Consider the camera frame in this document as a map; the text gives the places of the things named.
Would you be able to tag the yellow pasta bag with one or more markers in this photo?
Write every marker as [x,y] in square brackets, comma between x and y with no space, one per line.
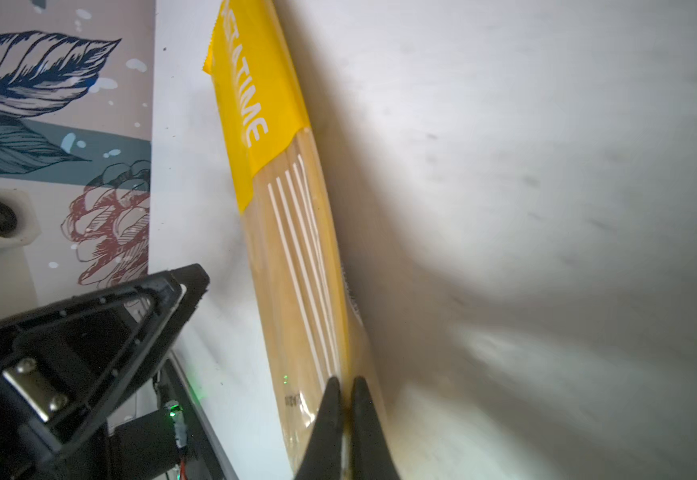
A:
[313,331]

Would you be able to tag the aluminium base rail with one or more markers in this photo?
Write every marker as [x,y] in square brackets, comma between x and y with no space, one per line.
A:
[200,454]

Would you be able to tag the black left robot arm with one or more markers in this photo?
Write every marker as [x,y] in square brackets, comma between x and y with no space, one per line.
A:
[67,367]

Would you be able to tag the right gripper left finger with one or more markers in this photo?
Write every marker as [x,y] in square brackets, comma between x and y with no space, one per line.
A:
[323,457]

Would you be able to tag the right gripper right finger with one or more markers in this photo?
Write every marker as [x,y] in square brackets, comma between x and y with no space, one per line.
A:
[371,456]

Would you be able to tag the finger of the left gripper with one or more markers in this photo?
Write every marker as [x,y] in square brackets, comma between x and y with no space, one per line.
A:
[196,281]
[67,367]

